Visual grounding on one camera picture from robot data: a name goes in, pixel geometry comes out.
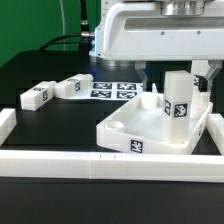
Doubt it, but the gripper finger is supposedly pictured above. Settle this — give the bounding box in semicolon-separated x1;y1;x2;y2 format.
199;60;222;92

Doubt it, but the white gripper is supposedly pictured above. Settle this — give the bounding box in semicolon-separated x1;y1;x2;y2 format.
99;0;224;90

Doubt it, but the white desk top tray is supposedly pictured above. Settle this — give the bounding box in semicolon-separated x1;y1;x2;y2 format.
96;92;213;155

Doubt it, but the white marker sheet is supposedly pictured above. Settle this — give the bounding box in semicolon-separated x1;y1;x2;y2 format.
72;82;143;101

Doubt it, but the white right fence block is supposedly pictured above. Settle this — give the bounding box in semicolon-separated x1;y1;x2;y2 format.
207;114;224;156

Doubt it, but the white fence block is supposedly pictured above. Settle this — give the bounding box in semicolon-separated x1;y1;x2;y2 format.
207;114;224;156
0;108;17;146

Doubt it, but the white front fence bar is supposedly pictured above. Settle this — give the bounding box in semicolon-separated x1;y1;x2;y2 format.
0;150;224;183

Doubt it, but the white left fence block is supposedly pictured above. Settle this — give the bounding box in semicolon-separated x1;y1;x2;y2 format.
0;108;17;146

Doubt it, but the black cable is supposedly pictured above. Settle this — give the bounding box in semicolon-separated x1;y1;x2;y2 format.
39;0;96;52

